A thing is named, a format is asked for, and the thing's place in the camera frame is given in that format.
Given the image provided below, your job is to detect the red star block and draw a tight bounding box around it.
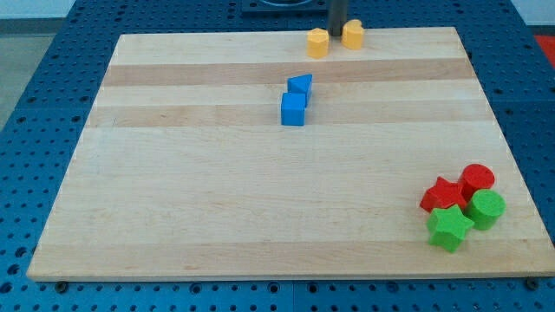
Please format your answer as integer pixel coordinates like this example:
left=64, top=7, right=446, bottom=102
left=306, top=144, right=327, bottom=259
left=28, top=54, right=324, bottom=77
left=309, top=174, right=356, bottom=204
left=420, top=177, right=467, bottom=212

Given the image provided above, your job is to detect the blue cube block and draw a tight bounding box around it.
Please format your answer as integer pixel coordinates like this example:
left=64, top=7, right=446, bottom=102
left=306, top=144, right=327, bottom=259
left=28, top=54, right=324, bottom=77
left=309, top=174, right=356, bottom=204
left=280, top=93, right=306, bottom=126

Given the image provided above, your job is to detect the light wooden board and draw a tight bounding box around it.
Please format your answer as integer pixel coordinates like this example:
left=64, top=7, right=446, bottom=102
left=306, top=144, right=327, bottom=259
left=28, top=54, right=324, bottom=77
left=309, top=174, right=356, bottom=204
left=27, top=27, right=554, bottom=282

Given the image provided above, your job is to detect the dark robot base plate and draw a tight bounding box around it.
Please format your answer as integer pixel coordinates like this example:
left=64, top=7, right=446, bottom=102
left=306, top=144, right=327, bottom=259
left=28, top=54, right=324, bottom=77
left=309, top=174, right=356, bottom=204
left=241, top=0, right=328, bottom=16

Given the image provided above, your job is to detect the red cylinder block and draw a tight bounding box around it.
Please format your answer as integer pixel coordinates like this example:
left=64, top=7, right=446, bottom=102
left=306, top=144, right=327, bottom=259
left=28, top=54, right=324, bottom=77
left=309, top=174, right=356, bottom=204
left=458, top=164, right=495, bottom=201

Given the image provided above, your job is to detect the green star block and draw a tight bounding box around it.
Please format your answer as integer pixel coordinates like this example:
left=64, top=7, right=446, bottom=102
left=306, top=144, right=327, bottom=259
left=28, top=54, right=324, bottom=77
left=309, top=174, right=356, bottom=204
left=426, top=205, right=474, bottom=253

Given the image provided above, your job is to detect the blue triangle block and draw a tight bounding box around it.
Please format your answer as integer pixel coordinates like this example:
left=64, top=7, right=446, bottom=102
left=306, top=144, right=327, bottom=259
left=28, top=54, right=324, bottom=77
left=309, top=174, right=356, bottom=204
left=287, top=74, right=313, bottom=107

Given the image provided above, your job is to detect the yellow hexagon block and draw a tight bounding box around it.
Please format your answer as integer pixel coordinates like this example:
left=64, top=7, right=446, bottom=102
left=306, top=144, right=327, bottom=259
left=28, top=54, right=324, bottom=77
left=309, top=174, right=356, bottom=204
left=306, top=28, right=330, bottom=59

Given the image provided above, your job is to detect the green cylinder block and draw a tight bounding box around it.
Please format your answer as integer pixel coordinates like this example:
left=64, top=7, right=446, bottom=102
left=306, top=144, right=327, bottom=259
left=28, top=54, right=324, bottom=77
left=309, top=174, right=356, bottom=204
left=464, top=189, right=506, bottom=231

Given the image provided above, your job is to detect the yellow heart block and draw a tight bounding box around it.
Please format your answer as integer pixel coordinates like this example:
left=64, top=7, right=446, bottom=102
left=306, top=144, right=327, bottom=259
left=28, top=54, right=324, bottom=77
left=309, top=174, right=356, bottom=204
left=341, top=19, right=365, bottom=50

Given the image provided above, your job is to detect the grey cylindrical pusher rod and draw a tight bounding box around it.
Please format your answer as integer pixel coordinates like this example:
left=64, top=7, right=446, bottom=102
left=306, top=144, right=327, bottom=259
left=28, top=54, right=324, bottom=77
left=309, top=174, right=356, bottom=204
left=327, top=0, right=349, bottom=36

